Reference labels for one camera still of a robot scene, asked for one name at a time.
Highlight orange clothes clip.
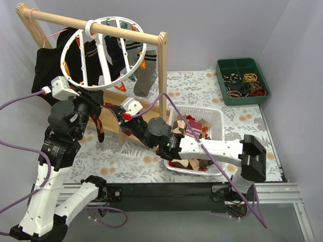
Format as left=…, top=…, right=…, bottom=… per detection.
left=114, top=82, right=127, bottom=92

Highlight white round clip hanger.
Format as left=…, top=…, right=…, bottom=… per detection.
left=61, top=17, right=147, bottom=90

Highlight maroon beige purple striped sock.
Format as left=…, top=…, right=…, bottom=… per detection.
left=104, top=102, right=132, bottom=136

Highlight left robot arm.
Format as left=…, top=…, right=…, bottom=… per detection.
left=9, top=88, right=107, bottom=241

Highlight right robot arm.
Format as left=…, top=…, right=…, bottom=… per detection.
left=111, top=106, right=266, bottom=201

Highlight teal clothes clip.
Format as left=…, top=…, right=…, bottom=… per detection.
left=128, top=74, right=137, bottom=82

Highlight red yellow argyle sock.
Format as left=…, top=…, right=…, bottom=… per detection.
left=93, top=119, right=104, bottom=143

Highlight black sock brown stripes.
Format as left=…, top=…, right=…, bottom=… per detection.
left=84, top=40, right=103, bottom=86

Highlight beige sock in basket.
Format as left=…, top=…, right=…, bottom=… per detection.
left=170, top=115, right=211, bottom=171

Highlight grey striped sock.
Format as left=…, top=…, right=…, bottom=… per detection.
left=126, top=40, right=142, bottom=66
left=134, top=47, right=157, bottom=97

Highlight navy sock green toe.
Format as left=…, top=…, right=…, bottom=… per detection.
left=104, top=35, right=125, bottom=81

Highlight red sock in basket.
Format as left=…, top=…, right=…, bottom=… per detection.
left=169, top=159, right=200, bottom=171

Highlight brown sock in basket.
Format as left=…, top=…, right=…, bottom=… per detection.
left=199, top=159, right=213, bottom=171

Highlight white plastic laundry basket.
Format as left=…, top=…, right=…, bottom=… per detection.
left=164, top=105, right=225, bottom=176

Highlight wooden clothes rack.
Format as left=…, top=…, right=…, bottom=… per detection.
left=14, top=3, right=171, bottom=151

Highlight floral table mat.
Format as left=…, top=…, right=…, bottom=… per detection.
left=65, top=70, right=282, bottom=184

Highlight green compartment tray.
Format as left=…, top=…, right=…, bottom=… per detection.
left=216, top=58, right=270, bottom=106

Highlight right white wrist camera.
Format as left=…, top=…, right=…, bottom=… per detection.
left=120, top=97, right=143, bottom=122

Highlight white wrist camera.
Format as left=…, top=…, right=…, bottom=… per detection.
left=41, top=76, right=80, bottom=101
left=120, top=97, right=143, bottom=122

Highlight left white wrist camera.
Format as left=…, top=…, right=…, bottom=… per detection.
left=41, top=76, right=80, bottom=101

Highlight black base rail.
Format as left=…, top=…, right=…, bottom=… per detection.
left=106, top=182, right=226, bottom=213

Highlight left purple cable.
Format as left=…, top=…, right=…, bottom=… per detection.
left=0, top=90, right=52, bottom=236

